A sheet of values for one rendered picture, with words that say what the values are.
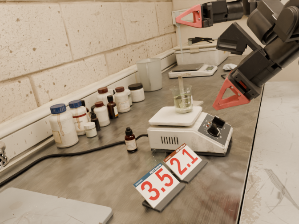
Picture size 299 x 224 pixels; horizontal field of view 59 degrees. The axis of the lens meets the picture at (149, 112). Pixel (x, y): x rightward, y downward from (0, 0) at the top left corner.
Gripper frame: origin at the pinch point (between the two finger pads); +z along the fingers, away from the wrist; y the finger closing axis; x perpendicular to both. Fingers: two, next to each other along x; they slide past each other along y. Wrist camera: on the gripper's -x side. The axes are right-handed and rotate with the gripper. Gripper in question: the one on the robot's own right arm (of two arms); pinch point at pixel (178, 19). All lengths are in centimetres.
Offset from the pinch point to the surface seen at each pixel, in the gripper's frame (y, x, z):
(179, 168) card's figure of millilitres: 33.9, 30.5, 10.5
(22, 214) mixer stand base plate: 38, 31, 44
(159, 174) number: 36.5, 29.2, 15.2
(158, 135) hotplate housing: 22.1, 27.0, 13.2
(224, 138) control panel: 26.9, 29.0, -2.5
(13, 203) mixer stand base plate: 34, 31, 47
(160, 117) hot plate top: 18.8, 23.5, 11.6
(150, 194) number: 41, 30, 18
